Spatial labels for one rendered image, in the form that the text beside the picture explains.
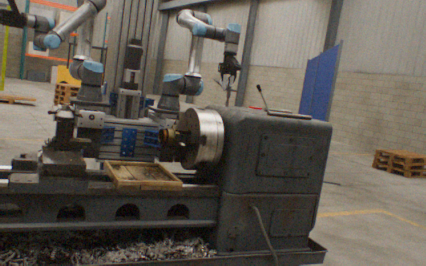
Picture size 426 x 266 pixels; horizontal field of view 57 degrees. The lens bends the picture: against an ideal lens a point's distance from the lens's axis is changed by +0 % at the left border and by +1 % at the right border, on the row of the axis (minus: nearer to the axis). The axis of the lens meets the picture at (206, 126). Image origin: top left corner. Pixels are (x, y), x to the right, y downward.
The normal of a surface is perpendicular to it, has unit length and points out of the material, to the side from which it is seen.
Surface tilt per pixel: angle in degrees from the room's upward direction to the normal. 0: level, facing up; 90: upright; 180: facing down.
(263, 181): 89
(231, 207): 90
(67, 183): 88
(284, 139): 90
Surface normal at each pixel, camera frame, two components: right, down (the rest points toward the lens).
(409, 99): -0.85, -0.07
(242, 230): 0.40, 0.16
